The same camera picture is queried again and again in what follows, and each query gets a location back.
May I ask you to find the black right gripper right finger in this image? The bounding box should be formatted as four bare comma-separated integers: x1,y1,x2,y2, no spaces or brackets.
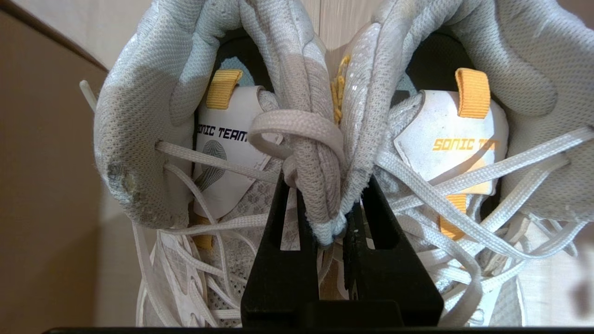
342,176,445,328

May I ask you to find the white sneaker purple tongue print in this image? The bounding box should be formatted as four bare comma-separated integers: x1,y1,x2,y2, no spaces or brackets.
79,0,348,328

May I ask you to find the brown cardboard shoe box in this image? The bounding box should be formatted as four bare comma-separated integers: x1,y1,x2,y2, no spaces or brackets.
0,0,140,334

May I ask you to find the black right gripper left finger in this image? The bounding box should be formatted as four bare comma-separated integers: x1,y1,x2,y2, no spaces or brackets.
240,172,322,328

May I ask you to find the white sneaker orange tongue print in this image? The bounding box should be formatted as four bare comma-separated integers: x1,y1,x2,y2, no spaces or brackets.
320,0,594,328

